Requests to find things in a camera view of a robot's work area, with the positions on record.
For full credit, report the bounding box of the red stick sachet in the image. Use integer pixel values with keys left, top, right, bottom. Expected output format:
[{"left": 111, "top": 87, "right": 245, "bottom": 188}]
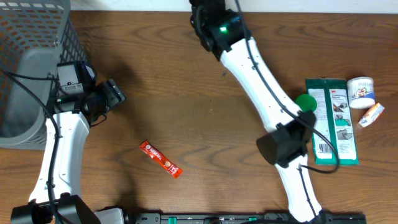
[{"left": 139, "top": 140, "right": 183, "bottom": 179}]

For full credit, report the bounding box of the green 3M package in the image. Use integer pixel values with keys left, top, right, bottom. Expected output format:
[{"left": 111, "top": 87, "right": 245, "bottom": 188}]
[{"left": 306, "top": 78, "right": 359, "bottom": 166}]

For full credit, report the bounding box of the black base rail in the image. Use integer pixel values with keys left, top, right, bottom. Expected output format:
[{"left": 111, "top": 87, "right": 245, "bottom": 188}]
[{"left": 93, "top": 212, "right": 368, "bottom": 224}]

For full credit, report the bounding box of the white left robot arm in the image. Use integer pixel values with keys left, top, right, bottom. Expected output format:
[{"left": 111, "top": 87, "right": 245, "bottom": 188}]
[{"left": 11, "top": 79, "right": 131, "bottom": 223}]

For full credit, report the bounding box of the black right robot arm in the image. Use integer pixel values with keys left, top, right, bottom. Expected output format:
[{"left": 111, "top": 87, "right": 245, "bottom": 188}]
[{"left": 190, "top": 0, "right": 322, "bottom": 223}]

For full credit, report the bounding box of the green-lid jar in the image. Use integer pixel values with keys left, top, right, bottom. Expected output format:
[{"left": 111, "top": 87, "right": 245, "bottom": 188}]
[{"left": 295, "top": 94, "right": 318, "bottom": 112}]

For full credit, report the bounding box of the white blue-label tub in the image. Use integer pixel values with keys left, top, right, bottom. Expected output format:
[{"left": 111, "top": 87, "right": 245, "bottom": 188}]
[{"left": 347, "top": 77, "right": 376, "bottom": 109}]

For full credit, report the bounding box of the orange snack packet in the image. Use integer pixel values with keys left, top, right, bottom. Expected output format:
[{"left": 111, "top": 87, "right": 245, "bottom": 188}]
[{"left": 358, "top": 103, "right": 385, "bottom": 128}]

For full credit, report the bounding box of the grey plastic mesh basket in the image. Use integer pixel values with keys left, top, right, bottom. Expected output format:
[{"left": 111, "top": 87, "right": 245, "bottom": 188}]
[{"left": 1, "top": 0, "right": 87, "bottom": 150}]

